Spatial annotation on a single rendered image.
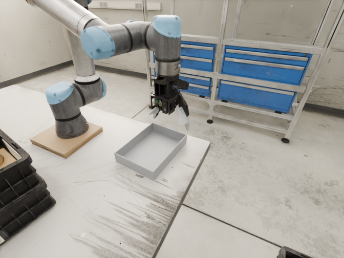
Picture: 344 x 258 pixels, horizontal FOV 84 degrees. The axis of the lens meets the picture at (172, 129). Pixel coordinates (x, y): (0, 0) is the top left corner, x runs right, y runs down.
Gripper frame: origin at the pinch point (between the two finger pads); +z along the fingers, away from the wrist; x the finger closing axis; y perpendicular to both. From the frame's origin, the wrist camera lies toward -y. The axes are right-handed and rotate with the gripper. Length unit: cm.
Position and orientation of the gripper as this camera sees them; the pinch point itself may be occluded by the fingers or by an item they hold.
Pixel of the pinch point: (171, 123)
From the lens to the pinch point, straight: 72.5
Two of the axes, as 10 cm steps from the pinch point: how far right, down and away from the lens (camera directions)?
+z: 0.0, 8.1, 5.9
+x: 8.5, 3.1, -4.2
